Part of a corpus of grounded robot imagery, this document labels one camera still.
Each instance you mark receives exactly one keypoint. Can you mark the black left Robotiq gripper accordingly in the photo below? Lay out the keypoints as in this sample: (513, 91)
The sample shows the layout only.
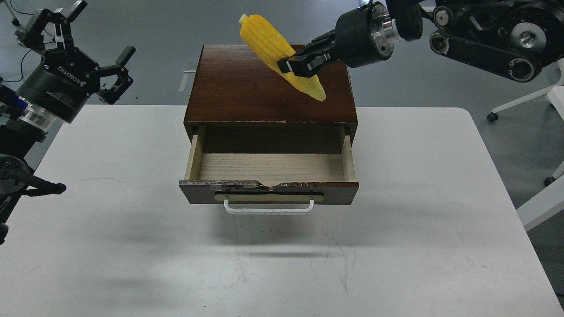
(55, 88)

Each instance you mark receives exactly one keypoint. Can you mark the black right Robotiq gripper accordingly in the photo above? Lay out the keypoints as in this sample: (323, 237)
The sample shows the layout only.
(360, 37)

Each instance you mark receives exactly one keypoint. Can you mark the yellow corn cob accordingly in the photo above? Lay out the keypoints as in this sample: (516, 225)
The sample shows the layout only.
(270, 46)

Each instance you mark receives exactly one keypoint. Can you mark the wooden drawer with white handle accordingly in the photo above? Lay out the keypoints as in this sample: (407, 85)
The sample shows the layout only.
(259, 165)

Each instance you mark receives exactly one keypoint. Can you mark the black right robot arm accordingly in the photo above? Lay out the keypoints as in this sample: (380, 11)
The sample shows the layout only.
(513, 39)

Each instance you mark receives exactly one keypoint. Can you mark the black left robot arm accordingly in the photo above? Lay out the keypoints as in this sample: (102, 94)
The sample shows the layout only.
(23, 124)

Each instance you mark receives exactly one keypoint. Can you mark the dark wooden drawer cabinet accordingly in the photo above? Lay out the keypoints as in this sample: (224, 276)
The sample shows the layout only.
(244, 106)

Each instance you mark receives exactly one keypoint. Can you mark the white chair frame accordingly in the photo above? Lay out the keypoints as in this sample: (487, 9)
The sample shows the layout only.
(529, 152)

